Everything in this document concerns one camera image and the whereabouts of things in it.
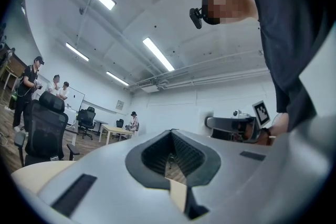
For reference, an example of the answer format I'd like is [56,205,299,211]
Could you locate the dark red wristband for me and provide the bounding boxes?
[261,127,276,145]

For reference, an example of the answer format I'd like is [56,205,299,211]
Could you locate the light wooden table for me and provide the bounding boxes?
[100,124,135,145]

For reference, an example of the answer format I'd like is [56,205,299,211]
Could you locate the large black mesh office chair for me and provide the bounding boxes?
[14,91,80,167]

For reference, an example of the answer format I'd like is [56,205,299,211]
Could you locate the white whiteboard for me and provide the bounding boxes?
[66,87,86,113]

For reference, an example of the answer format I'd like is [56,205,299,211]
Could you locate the white fisheye camera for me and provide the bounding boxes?
[232,109,250,119]

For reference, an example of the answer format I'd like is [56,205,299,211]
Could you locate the white ceiling pipes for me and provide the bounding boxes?
[123,49,271,92]

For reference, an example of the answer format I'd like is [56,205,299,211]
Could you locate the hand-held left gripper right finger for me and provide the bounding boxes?
[164,118,335,224]

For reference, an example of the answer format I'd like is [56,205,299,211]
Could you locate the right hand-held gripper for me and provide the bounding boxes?
[204,100,271,143]

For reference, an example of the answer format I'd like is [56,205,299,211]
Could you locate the white ceiling air conditioner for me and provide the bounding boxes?
[136,79,160,93]

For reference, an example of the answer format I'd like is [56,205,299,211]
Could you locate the person's black t-shirt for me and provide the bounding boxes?
[237,0,336,133]

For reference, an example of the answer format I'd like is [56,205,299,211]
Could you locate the person's head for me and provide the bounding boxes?
[201,0,260,26]

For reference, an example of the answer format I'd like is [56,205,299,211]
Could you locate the grey desk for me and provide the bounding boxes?
[93,119,109,137]

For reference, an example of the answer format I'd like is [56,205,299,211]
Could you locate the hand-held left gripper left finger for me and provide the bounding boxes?
[36,130,190,224]

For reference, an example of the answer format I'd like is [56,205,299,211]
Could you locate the black head camera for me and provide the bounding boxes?
[189,7,208,30]

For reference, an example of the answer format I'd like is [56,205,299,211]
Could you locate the person's right forearm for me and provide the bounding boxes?
[258,112,290,146]

